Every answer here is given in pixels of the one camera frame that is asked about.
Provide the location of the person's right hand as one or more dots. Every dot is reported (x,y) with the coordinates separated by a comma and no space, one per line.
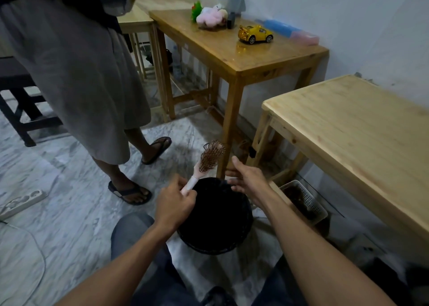
(249,182)

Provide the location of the person's left hand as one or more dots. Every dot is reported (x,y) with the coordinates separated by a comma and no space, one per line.
(172,205)

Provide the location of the person's right thumb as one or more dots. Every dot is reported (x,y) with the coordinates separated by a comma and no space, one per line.
(238,163)

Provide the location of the person's left fingers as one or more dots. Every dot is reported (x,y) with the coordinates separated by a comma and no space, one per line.
(187,190)

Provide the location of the white hairbrush with hair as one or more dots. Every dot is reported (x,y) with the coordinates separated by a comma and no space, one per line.
(203,165)

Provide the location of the person's right forearm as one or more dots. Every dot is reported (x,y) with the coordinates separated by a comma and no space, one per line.
(318,258)

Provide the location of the person's left forearm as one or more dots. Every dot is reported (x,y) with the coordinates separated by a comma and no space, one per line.
(117,269)

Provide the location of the black waste bin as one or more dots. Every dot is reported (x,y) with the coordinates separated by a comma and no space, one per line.
(218,217)

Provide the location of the dark flip-flop sandal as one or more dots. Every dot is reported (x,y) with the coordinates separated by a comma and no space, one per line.
(129,192)
(157,149)

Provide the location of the white plastic basket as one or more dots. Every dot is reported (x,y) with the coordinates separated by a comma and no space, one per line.
(303,201)

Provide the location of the person's jeans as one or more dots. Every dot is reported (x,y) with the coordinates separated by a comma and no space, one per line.
(157,275)

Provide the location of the brown wooden table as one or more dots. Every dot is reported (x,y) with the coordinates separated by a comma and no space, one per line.
(231,54)

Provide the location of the light wooden table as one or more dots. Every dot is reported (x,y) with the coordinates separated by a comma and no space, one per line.
(355,141)

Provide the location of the yellow toy car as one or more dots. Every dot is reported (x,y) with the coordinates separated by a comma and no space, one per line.
(255,34)

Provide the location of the blue and pink box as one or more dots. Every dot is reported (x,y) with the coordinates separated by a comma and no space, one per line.
(290,32)

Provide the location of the small black bottle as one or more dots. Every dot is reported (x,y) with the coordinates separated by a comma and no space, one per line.
(231,21)

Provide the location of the pink plush toy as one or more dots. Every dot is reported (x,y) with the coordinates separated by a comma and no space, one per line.
(211,16)

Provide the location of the pale wooden table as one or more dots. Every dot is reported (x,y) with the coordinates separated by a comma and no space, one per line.
(142,44)

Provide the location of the green toy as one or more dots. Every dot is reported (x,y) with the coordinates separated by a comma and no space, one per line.
(196,10)

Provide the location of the clear container with blue lid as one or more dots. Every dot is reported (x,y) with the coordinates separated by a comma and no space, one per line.
(222,0)

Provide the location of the white power strip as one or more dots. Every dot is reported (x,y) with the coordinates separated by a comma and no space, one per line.
(20,203)

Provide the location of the dark wooden bench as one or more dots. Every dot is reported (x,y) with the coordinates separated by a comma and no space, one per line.
(20,94)

